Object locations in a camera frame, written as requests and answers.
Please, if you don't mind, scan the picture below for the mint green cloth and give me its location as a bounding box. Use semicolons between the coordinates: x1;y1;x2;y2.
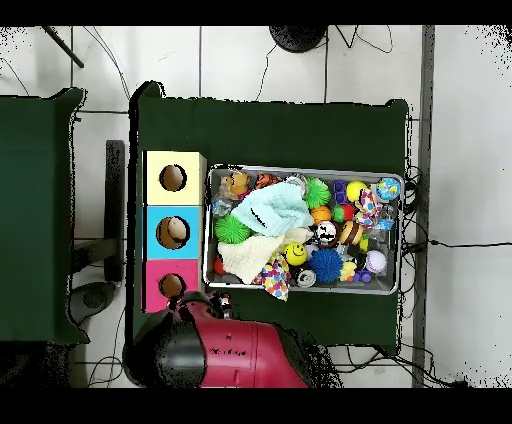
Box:
231;182;315;238

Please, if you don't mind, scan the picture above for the cream yellow cloth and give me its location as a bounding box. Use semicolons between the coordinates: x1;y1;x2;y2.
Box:
217;227;315;285

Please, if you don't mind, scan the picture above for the clear shallow mesh bin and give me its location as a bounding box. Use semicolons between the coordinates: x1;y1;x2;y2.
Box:
205;165;404;296

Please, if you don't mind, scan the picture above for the wooden box with three holes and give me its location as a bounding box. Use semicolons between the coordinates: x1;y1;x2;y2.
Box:
142;150;208;315

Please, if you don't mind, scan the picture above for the large green spiky ball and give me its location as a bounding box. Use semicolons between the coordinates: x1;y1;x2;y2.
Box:
214;214;252;245

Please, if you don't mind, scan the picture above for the yellow smiley ball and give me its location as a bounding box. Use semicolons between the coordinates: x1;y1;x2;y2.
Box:
283;242;309;267

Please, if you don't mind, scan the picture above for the small green spiky ball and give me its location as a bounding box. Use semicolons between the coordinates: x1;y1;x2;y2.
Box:
303;177;332;209

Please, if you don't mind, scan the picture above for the polka dot colourful cloth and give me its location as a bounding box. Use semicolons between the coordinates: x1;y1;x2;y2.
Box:
254;257;293;303

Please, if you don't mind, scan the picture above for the blue spiky ball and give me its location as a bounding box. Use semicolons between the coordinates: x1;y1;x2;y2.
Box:
309;248;345;285

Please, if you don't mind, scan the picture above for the plain yellow ball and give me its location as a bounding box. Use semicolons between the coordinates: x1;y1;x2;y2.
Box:
345;180;369;203

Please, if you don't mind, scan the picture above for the white baseball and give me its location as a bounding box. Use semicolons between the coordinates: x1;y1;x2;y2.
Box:
365;250;389;275

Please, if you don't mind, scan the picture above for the blue globe ball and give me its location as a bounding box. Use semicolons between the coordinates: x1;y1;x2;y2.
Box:
376;177;402;202

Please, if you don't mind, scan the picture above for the black round stand base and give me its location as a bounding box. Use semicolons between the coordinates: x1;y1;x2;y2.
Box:
268;25;329;54

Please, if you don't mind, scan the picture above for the side table with green cloth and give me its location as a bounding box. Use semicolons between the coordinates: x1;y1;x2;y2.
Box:
0;87;88;345

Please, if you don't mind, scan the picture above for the black rod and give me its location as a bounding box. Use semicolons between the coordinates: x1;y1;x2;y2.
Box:
41;25;85;69

